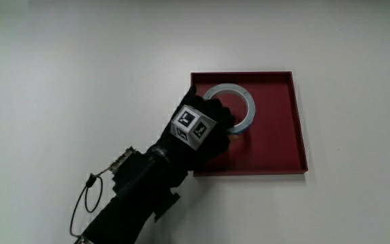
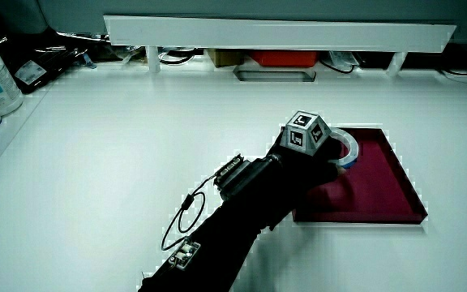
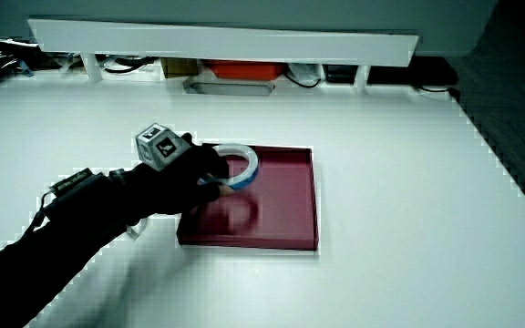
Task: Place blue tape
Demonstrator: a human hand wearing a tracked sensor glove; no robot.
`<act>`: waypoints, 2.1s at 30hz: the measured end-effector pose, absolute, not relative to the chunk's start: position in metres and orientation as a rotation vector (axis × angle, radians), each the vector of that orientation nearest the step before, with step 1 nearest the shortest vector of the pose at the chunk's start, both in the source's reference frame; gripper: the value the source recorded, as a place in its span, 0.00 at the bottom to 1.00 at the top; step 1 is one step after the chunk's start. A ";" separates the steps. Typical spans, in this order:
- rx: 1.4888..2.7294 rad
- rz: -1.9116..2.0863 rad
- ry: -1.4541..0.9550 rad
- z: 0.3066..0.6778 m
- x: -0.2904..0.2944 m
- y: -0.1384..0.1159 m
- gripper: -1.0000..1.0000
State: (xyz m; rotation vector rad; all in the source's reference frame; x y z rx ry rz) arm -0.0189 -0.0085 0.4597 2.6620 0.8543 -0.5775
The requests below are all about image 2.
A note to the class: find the dark red tray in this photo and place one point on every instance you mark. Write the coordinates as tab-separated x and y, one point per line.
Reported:
379	190

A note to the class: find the person's left hand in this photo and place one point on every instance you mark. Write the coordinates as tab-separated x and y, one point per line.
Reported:
298	174

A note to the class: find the white desk shelf riser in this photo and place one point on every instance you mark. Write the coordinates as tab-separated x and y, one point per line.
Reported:
278	34

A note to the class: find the person's left forearm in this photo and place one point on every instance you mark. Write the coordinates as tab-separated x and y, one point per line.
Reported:
225	235

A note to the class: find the brown cardboard box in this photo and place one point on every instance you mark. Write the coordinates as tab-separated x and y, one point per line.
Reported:
224	57

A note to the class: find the orange box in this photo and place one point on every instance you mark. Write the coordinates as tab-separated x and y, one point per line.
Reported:
284	58

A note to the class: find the black wrist sensor module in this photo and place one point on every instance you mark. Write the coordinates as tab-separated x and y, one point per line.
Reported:
235	176

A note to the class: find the white plastic packet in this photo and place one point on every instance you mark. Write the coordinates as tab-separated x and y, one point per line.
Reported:
344	58

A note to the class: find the blue tape roll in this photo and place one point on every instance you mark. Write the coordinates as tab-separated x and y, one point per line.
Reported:
353	148

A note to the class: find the black bag with white label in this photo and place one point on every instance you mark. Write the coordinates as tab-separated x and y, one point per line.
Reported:
55	57

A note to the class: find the small white circuit board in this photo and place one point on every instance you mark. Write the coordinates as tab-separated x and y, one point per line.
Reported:
185	254

